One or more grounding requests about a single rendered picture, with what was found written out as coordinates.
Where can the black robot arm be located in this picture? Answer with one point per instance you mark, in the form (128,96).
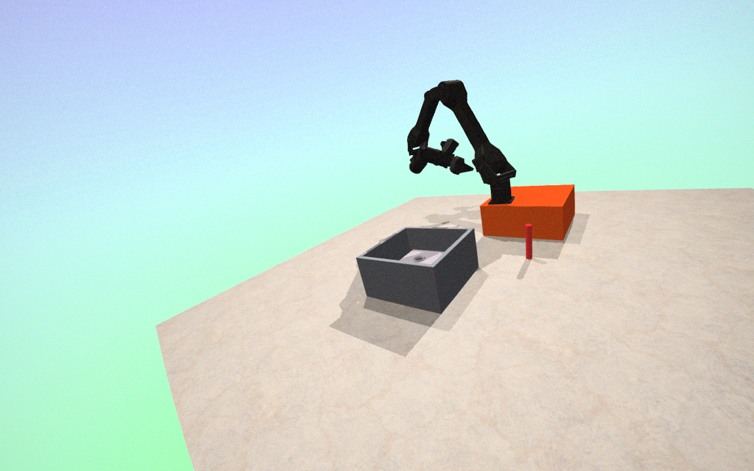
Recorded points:
(488,161)

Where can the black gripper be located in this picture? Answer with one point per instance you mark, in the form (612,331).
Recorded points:
(457,164)

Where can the white square plate with hole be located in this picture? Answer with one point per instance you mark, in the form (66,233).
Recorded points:
(419,256)

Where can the red peg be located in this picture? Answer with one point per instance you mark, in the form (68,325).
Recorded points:
(529,250)

